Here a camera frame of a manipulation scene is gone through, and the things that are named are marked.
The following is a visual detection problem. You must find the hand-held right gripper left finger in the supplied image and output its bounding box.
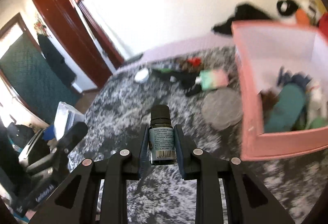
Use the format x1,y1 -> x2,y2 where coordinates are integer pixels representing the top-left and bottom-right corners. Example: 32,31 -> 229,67
31,124 -> 151,224

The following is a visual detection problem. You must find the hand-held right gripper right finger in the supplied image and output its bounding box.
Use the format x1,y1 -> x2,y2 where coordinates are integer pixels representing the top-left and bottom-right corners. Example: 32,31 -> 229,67
174,124 -> 295,224

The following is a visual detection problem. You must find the small dark glass bottle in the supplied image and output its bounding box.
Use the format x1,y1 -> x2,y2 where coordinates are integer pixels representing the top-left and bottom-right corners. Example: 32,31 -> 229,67
149,105 -> 177,165

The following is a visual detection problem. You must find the pink cardboard box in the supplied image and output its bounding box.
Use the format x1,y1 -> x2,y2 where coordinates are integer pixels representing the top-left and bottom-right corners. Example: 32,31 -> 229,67
231,20 -> 328,161

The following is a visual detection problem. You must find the teal glasses case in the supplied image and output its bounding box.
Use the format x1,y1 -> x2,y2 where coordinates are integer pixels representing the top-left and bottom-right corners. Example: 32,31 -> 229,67
264,85 -> 306,133

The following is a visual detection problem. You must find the black sock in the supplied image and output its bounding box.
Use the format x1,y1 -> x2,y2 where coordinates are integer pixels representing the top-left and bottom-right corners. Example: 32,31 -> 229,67
278,66 -> 312,91

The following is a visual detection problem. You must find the green round container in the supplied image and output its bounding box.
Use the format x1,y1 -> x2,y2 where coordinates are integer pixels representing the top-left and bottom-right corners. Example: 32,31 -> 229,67
307,116 -> 328,130

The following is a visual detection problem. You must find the grey mottled desktop cover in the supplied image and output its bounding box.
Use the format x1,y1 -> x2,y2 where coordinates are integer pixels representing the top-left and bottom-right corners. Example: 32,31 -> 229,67
64,46 -> 328,224

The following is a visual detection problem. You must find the clear flower-shaped box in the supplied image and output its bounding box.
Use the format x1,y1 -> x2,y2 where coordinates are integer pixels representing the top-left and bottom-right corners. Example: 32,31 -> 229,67
201,88 -> 244,132

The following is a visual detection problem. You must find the clear plastic storage box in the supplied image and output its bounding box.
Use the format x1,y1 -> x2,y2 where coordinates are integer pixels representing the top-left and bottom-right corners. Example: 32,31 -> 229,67
55,101 -> 85,128

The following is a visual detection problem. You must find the black glove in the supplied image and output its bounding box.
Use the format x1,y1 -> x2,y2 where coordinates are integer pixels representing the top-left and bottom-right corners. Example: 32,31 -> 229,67
154,65 -> 205,97

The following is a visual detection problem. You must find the white round cap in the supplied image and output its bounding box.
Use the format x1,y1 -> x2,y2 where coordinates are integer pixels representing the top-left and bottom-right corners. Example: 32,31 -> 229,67
134,69 -> 149,83

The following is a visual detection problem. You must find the green and pink pouch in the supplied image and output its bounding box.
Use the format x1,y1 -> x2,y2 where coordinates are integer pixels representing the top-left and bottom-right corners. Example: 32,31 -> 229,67
196,69 -> 229,91

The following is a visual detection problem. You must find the black phone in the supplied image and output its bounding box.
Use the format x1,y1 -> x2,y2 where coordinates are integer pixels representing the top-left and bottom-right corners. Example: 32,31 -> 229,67
125,53 -> 144,62

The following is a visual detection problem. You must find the lilac bed sheet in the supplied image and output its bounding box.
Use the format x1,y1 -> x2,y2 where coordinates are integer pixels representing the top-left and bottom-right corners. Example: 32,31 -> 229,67
113,34 -> 236,76

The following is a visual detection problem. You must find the green quilted curtain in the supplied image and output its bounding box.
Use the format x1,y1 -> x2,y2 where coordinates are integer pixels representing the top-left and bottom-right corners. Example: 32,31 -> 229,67
0,32 -> 81,118

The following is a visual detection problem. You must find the dark hanging coat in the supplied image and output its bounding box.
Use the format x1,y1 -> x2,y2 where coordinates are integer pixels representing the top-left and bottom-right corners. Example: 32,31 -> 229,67
38,34 -> 77,87

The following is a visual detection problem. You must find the black cloth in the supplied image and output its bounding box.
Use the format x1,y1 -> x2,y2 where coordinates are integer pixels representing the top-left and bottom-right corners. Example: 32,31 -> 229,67
211,2 -> 273,37

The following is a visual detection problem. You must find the orange plush carrot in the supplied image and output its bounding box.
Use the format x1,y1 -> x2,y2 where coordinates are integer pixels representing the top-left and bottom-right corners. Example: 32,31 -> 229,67
296,9 -> 311,25

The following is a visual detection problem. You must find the panda plush toy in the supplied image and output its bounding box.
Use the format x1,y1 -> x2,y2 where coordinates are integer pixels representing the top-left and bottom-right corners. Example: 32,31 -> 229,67
300,0 -> 321,25

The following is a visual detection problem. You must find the red backpack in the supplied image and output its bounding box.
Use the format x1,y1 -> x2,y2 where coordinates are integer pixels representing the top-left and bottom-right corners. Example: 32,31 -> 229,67
318,12 -> 328,32

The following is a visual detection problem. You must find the brown wooden door frame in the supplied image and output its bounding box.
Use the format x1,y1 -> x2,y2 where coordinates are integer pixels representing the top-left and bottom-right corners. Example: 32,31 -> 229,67
31,0 -> 126,88

